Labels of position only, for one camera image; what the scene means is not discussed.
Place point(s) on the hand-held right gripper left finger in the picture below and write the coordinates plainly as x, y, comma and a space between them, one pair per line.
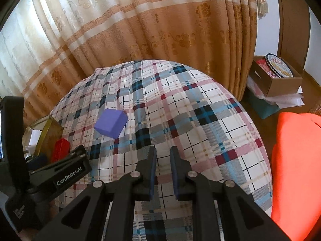
152, 173

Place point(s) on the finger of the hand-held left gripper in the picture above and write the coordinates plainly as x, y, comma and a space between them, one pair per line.
37, 162
75, 154

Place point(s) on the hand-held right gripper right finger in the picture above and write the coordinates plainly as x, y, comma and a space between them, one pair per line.
174, 173

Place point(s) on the red toy block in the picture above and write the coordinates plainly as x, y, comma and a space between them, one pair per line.
60, 149

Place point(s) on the gold tin box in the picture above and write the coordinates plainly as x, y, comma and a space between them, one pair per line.
49, 135

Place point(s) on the purple box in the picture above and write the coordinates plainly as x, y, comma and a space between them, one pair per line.
110, 124

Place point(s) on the white paper lining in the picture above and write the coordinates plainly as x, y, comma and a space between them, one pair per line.
34, 139

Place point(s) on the plaid tablecloth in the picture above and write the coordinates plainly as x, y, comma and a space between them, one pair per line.
188, 118

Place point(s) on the teal storage box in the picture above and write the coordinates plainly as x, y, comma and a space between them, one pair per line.
265, 109

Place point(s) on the orange shirt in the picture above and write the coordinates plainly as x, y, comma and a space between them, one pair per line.
296, 168

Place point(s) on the white plastic sheet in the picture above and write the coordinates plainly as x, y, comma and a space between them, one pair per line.
288, 100

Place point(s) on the red snack packet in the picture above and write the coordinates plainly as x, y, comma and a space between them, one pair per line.
263, 66

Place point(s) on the cardboard box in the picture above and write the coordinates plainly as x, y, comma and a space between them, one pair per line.
283, 85

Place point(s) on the cream and orange curtain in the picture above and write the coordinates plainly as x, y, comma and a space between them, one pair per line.
150, 30

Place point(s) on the round cookie tin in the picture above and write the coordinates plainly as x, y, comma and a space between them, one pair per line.
279, 65

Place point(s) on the brown wooden wardrobe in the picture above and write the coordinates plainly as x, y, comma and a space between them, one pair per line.
291, 30

